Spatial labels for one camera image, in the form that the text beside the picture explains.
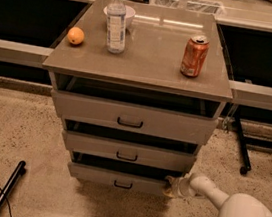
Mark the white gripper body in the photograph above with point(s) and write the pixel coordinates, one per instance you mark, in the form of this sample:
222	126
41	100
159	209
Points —
181	187

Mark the grey bottom drawer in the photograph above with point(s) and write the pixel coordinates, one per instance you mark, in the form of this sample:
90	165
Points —
133	181

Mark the grey drawer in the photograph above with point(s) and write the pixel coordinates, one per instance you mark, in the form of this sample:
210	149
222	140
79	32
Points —
133	181
128	152
135	118

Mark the grey drawer cabinet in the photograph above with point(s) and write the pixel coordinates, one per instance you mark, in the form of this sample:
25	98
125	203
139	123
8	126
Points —
147	73

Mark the grey middle drawer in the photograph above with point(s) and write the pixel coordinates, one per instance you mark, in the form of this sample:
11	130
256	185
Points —
128	152

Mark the grey top drawer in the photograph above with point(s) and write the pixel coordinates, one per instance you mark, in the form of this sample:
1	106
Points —
135	118

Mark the black wheeled stand leg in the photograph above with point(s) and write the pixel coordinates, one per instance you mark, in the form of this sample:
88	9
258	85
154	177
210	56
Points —
246	166

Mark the orange soda can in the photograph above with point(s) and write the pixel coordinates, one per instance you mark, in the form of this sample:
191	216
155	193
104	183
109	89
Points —
194	55

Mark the orange fruit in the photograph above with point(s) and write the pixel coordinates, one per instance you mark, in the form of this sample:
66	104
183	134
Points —
75	36

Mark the clear plastic water bottle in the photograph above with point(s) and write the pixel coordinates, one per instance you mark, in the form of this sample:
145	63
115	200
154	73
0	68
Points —
116	26

